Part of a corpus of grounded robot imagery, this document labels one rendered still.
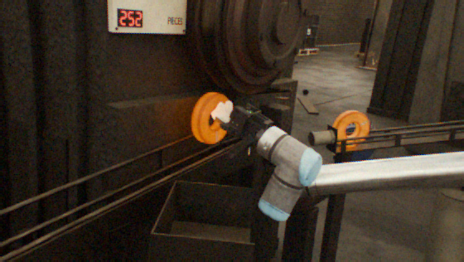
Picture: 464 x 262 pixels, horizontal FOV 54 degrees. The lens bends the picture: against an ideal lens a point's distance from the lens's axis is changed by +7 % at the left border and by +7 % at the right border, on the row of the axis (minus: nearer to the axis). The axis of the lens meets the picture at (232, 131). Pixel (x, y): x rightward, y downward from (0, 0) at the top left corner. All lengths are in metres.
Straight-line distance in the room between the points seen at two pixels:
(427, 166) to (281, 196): 0.38
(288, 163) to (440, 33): 3.05
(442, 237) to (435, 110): 2.19
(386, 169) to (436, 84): 2.81
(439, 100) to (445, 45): 0.44
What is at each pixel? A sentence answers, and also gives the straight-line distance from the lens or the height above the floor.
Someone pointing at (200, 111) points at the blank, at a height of 0.86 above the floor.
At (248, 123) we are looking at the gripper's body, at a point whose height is 0.84.
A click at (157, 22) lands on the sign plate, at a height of 1.09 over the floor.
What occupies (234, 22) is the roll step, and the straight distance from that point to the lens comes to 1.28.
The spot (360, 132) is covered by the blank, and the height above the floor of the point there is 0.70.
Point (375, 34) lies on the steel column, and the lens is 10.32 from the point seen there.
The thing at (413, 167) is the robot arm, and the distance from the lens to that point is 1.25.
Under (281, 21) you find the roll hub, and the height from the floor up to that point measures 1.12.
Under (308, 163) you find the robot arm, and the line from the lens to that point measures 1.11.
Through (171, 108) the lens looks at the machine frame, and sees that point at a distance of 1.30.
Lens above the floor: 1.16
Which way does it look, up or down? 16 degrees down
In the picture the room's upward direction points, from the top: 5 degrees clockwise
